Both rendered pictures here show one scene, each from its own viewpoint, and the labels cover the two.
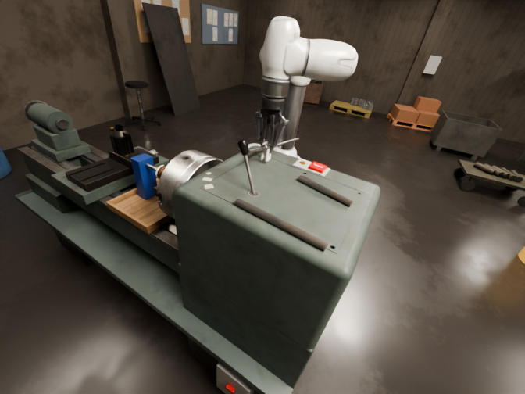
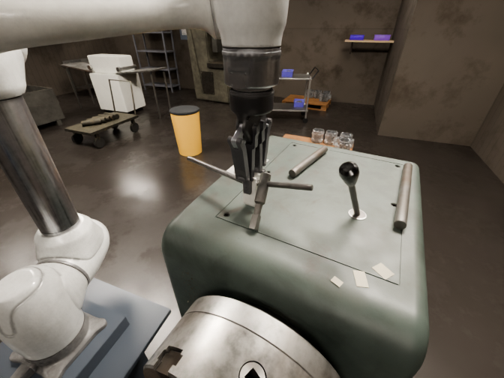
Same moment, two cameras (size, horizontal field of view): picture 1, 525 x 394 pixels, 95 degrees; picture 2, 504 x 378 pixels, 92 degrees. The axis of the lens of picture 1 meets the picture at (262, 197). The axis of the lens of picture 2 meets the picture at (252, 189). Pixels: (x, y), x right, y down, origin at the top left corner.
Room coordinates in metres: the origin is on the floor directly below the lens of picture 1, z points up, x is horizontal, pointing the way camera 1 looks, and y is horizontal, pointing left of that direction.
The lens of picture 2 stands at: (0.84, 0.44, 1.59)
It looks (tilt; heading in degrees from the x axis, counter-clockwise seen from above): 34 degrees down; 272
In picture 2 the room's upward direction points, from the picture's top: straight up
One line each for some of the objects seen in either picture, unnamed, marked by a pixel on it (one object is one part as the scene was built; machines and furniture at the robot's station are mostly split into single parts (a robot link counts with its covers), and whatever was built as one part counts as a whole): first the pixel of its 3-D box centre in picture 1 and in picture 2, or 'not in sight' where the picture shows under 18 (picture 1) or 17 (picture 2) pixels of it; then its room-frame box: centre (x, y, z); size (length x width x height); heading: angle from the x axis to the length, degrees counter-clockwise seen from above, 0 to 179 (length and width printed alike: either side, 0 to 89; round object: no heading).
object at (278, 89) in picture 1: (275, 87); (251, 68); (0.85, 0.01, 1.53); 0.09 x 0.09 x 0.06
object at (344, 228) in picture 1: (276, 227); (304, 244); (0.70, -0.07, 1.06); 0.59 x 0.48 x 0.39; 63
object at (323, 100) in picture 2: not in sight; (307, 98); (-0.29, -5.69, 0.15); 1.07 x 0.76 x 0.30; 161
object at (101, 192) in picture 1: (116, 170); not in sight; (1.19, 0.88, 0.89); 0.53 x 0.30 x 0.06; 153
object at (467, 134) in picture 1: (460, 134); (22, 110); (5.13, -3.90, 0.33); 0.95 x 0.80 x 0.65; 72
